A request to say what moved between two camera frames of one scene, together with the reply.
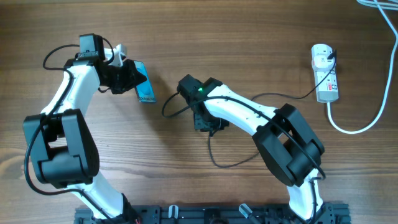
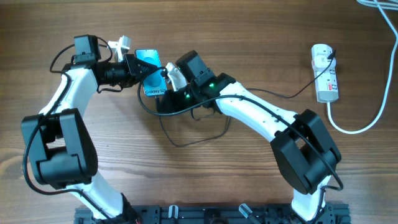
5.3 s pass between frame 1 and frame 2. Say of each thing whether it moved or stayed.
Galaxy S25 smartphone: moved
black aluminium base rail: stayed
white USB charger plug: stayed
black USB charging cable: moved
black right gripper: moved
